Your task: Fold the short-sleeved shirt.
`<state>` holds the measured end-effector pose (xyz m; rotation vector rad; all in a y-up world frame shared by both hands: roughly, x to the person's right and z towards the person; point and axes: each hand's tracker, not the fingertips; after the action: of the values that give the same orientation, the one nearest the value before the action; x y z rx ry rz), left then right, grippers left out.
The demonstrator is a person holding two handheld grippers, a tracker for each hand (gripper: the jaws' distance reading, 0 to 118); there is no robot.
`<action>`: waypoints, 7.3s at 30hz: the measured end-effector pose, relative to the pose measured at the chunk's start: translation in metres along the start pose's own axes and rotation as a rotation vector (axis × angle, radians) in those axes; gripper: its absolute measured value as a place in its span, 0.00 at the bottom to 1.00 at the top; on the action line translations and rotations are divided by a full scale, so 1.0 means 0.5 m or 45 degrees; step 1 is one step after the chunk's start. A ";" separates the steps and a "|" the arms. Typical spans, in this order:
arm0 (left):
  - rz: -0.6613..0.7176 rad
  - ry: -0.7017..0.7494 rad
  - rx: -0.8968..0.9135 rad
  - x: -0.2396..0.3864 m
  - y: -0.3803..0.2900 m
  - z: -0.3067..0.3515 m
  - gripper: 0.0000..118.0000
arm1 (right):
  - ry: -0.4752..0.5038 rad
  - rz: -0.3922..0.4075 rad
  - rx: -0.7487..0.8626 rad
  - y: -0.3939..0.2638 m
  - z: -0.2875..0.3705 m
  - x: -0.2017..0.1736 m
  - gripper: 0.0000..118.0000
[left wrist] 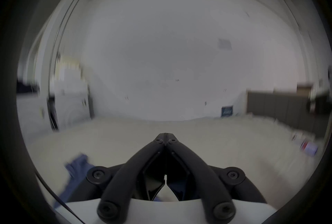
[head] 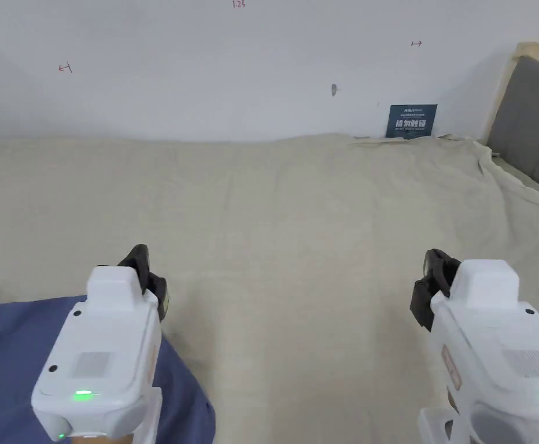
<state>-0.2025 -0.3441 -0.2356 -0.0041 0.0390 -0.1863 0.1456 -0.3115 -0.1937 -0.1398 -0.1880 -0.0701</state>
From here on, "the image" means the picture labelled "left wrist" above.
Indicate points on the white red blue packet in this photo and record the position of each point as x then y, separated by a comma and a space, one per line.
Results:
309, 147

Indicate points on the brown carton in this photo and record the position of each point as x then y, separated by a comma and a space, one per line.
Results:
304, 89

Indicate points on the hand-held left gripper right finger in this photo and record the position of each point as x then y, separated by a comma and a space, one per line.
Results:
207, 181

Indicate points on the white washing machine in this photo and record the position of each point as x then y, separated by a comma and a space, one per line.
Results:
71, 106

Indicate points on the dark blue shirt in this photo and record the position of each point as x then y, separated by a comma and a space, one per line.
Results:
77, 168

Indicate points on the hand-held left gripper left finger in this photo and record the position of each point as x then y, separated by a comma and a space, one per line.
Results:
122, 181

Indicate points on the small dark blue sign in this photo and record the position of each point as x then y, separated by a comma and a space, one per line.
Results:
227, 111

